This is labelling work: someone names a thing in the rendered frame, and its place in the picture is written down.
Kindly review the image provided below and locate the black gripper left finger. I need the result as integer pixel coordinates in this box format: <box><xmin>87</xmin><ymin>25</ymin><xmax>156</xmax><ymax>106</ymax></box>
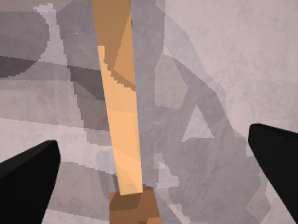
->
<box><xmin>0</xmin><ymin>140</ymin><xmax>61</xmax><ymax>224</ymax></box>

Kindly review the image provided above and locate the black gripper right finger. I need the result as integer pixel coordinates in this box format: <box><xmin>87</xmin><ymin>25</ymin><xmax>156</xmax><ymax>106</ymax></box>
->
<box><xmin>247</xmin><ymin>124</ymin><xmax>298</xmax><ymax>224</ymax></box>

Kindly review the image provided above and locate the long wooden rail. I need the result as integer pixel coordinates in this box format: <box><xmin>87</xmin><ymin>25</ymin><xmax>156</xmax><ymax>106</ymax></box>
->
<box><xmin>92</xmin><ymin>0</ymin><xmax>142</xmax><ymax>196</ymax></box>

